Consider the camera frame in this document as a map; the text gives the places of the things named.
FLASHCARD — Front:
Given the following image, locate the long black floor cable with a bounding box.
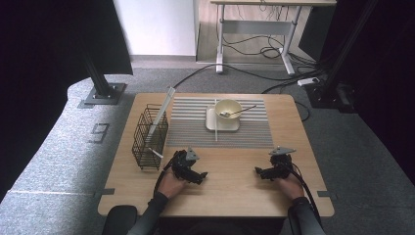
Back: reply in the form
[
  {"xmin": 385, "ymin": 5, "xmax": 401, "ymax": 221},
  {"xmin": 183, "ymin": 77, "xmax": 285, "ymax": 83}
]
[{"xmin": 172, "ymin": 63, "xmax": 304, "ymax": 90}]

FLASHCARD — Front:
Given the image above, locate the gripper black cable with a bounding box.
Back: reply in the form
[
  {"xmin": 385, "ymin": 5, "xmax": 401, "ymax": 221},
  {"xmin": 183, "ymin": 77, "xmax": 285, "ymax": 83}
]
[
  {"xmin": 287, "ymin": 161, "xmax": 323, "ymax": 223},
  {"xmin": 153, "ymin": 156, "xmax": 179, "ymax": 197}
]

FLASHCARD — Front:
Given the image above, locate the person's left hand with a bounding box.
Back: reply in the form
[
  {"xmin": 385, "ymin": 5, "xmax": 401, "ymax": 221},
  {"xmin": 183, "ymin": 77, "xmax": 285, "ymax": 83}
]
[{"xmin": 157, "ymin": 169, "xmax": 190, "ymax": 200}]

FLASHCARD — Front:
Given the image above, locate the person's right hand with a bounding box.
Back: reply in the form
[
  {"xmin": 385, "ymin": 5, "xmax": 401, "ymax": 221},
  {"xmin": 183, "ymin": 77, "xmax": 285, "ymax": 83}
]
[{"xmin": 277, "ymin": 177, "xmax": 305, "ymax": 201}]

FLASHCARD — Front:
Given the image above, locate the black curtain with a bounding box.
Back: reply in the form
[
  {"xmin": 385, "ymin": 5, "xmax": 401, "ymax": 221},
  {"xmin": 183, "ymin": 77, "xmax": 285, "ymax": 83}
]
[
  {"xmin": 0, "ymin": 0, "xmax": 134, "ymax": 187},
  {"xmin": 299, "ymin": 0, "xmax": 415, "ymax": 184}
]

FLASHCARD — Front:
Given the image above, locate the black wire basket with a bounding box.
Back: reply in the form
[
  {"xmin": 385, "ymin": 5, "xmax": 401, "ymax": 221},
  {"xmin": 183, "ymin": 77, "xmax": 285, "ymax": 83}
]
[{"xmin": 131, "ymin": 103, "xmax": 169, "ymax": 171}]

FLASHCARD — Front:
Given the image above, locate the grey tape floor marking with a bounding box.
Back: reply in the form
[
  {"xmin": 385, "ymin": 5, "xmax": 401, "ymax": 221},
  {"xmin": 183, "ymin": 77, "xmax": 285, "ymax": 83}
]
[{"xmin": 87, "ymin": 122, "xmax": 111, "ymax": 144}]

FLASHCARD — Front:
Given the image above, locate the person's left leg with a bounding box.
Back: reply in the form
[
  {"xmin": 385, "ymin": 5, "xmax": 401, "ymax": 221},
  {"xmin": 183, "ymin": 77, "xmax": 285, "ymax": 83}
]
[{"xmin": 101, "ymin": 205, "xmax": 138, "ymax": 235}]

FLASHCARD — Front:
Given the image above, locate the black looped floor cable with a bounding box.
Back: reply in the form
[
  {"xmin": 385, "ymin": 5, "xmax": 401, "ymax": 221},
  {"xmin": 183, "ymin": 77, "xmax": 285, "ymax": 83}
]
[{"xmin": 294, "ymin": 100, "xmax": 311, "ymax": 122}]

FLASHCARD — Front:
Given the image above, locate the grey striped placemat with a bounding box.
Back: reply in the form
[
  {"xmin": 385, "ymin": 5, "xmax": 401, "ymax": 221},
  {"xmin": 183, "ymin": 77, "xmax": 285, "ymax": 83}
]
[{"xmin": 165, "ymin": 96, "xmax": 275, "ymax": 150}]

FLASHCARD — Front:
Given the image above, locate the cream bowl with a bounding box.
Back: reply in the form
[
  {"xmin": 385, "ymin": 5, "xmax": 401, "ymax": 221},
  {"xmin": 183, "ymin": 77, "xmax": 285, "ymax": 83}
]
[{"xmin": 214, "ymin": 98, "xmax": 244, "ymax": 125}]

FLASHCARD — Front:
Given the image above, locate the black metal stand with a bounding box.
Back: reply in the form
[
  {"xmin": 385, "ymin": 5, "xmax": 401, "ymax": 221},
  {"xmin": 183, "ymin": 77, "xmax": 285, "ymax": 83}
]
[
  {"xmin": 305, "ymin": 0, "xmax": 381, "ymax": 115},
  {"xmin": 77, "ymin": 45, "xmax": 127, "ymax": 106}
]

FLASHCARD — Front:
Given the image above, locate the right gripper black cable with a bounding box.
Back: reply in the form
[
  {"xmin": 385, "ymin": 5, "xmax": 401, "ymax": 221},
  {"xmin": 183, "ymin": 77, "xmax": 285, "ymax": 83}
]
[{"xmin": 287, "ymin": 161, "xmax": 323, "ymax": 223}]

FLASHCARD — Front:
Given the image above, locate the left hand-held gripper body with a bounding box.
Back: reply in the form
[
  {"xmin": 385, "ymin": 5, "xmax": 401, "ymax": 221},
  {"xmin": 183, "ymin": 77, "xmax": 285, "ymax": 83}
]
[{"xmin": 171, "ymin": 146, "xmax": 201, "ymax": 180}]

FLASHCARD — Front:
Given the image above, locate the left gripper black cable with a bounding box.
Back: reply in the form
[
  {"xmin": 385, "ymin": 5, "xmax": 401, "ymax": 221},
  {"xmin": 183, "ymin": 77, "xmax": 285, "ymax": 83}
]
[{"xmin": 153, "ymin": 156, "xmax": 179, "ymax": 197}]

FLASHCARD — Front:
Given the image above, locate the cream square plate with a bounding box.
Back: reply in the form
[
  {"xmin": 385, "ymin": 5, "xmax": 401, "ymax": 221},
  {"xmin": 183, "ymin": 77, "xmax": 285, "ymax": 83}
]
[{"xmin": 205, "ymin": 105, "xmax": 242, "ymax": 132}]

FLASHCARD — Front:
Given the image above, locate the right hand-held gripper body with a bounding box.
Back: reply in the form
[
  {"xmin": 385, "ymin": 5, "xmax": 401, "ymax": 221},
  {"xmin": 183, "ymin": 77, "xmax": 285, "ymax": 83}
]
[{"xmin": 268, "ymin": 146, "xmax": 297, "ymax": 180}]

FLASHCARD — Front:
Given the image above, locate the metal spoon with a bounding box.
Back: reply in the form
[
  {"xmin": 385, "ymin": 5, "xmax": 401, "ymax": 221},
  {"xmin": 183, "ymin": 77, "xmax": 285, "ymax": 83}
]
[{"xmin": 219, "ymin": 105, "xmax": 257, "ymax": 118}]

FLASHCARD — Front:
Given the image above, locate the white standing desk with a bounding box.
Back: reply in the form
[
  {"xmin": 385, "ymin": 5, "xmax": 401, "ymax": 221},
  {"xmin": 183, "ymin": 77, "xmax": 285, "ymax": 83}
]
[{"xmin": 209, "ymin": 0, "xmax": 337, "ymax": 76}]

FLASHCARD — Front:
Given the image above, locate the white power strip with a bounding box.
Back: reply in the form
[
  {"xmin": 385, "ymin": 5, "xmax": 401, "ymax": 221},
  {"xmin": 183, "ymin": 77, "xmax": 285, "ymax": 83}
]
[{"xmin": 297, "ymin": 76, "xmax": 321, "ymax": 87}]

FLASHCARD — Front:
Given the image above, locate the tangle of black cables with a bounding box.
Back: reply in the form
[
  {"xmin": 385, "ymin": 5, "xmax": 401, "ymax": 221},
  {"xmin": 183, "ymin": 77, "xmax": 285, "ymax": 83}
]
[{"xmin": 216, "ymin": 32, "xmax": 324, "ymax": 68}]

